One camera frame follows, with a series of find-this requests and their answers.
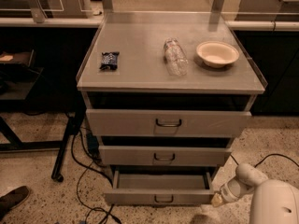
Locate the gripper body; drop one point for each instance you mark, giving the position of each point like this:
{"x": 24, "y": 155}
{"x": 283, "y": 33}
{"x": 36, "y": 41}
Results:
{"x": 226, "y": 192}

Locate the grey bottom drawer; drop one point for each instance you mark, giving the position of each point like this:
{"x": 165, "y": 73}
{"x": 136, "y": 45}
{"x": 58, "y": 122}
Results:
{"x": 159, "y": 189}

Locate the grey drawer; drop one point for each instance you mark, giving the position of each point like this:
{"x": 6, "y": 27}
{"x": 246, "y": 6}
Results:
{"x": 162, "y": 156}
{"x": 159, "y": 189}
{"x": 167, "y": 114}

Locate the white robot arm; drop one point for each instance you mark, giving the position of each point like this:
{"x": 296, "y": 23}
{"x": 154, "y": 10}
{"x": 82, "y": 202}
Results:
{"x": 273, "y": 201}

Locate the grey middle drawer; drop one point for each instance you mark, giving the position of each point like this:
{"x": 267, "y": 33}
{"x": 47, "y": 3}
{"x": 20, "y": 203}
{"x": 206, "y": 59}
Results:
{"x": 162, "y": 156}

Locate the grey drawer cabinet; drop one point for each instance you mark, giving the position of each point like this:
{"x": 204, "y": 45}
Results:
{"x": 139, "y": 38}

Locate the grey top drawer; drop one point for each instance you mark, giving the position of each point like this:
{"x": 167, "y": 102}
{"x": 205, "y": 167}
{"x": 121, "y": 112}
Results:
{"x": 167, "y": 114}

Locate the blue power adapter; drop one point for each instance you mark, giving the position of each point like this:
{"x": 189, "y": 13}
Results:
{"x": 92, "y": 143}

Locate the clear plastic bottle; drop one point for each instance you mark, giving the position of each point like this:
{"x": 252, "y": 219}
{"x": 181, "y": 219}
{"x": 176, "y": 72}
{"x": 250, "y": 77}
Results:
{"x": 176, "y": 60}

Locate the cream paper bowl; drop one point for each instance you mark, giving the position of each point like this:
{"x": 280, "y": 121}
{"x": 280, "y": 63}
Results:
{"x": 217, "y": 54}

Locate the dark blue snack packet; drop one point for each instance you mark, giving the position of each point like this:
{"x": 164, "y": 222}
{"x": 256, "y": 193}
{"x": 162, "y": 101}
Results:
{"x": 109, "y": 60}

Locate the dark shoe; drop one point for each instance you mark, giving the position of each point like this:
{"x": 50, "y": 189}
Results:
{"x": 13, "y": 199}

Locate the black side table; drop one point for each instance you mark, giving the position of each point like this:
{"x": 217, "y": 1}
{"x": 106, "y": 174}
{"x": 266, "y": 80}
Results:
{"x": 24, "y": 89}

